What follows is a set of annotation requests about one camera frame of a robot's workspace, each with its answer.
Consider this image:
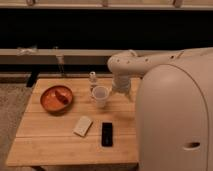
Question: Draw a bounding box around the orange bowl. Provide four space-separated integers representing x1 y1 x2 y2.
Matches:
40 85 73 113

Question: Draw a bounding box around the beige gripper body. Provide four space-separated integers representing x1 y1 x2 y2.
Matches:
112 75 131 94

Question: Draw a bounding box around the black rectangular phone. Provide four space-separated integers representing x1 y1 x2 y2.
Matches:
101 122 113 147

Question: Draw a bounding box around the wooden board table top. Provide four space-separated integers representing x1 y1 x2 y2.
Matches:
7 78 138 166

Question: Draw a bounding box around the white rectangular remote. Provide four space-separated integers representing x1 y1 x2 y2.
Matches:
73 116 93 137

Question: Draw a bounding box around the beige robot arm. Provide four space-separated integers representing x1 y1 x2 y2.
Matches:
107 47 213 171

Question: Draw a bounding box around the small clear bottle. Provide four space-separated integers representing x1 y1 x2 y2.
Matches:
89 71 98 97

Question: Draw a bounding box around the wooden window frame rail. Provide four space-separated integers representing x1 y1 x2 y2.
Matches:
0 48 213 66

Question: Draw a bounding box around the clear plastic cup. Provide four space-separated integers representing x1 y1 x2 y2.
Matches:
92 86 109 108

